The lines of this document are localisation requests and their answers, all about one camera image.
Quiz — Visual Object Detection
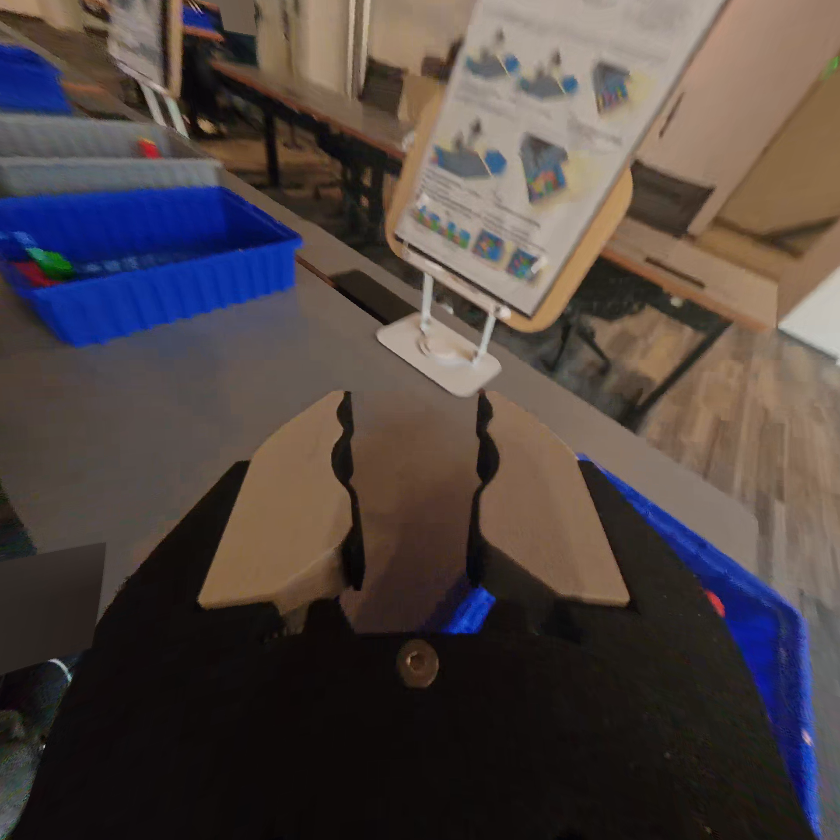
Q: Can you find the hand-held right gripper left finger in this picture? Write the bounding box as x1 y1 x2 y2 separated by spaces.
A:
198 391 366 618

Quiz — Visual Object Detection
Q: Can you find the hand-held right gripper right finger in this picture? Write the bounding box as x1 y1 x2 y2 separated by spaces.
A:
466 391 632 608

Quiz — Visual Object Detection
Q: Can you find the blue plastic bin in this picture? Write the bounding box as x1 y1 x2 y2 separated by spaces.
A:
436 453 825 840
0 45 75 116
0 185 304 347

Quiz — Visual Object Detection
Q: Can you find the green mega block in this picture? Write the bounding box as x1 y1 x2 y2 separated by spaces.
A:
26 248 74 280

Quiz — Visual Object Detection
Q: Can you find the white metal stand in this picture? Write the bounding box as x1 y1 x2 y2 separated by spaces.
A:
377 266 504 399

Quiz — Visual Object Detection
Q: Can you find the instruction sheet on stand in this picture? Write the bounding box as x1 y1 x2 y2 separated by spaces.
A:
385 84 635 335

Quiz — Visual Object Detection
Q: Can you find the printed instruction sheet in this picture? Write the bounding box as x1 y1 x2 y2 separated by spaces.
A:
394 0 731 317

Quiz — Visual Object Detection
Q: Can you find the wooden edged desk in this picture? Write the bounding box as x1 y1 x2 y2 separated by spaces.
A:
210 58 778 333

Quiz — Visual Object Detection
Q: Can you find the grey plastic bin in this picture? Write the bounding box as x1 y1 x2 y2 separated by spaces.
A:
0 115 206 160

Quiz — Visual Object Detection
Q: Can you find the black office chair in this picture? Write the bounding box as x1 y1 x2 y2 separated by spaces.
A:
357 59 409 120

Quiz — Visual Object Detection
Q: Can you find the instruction board on stand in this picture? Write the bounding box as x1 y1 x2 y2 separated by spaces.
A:
107 0 193 137

